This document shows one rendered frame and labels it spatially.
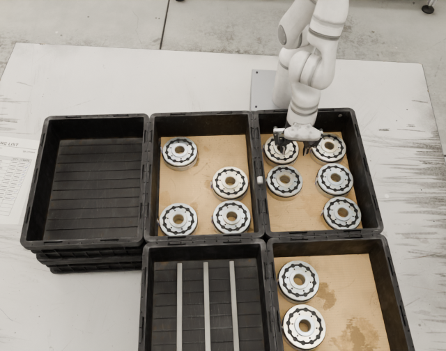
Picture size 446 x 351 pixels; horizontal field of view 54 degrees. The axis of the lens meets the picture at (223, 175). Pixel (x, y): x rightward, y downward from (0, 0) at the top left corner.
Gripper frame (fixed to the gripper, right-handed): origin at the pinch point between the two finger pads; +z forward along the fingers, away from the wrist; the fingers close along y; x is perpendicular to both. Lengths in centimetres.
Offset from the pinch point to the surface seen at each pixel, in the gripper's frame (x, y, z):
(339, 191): 11.5, -12.8, 2.6
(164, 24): -154, 71, 81
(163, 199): 16.3, 36.5, 4.7
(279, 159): 1.9, 4.2, 2.2
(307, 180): 6.6, -4.5, 5.4
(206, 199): 15.3, 24.3, 5.0
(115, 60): -49, 66, 14
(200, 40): -142, 46, 81
